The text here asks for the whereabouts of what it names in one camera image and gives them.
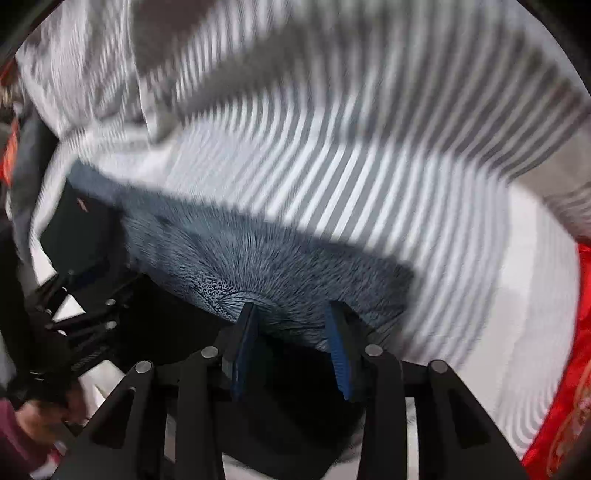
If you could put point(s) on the grey white striped quilt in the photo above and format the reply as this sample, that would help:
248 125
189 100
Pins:
323 69

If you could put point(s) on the red cloth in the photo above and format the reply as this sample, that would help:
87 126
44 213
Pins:
9 152

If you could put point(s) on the black mat with blue border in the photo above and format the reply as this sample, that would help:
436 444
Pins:
258 258

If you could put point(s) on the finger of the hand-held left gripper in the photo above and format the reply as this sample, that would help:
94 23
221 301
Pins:
57 293
99 323

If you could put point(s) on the person's left hand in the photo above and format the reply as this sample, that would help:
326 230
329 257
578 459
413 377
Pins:
41 417

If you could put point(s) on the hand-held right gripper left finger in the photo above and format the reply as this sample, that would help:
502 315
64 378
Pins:
242 350

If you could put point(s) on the red embroidered cushion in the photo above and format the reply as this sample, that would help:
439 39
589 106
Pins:
570 369

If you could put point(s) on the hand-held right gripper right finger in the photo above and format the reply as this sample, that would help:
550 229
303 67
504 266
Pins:
341 355

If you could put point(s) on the person's left forearm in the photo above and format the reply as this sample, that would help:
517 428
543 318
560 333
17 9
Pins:
16 443

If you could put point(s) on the grey garment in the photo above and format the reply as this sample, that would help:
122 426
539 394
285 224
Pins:
34 170

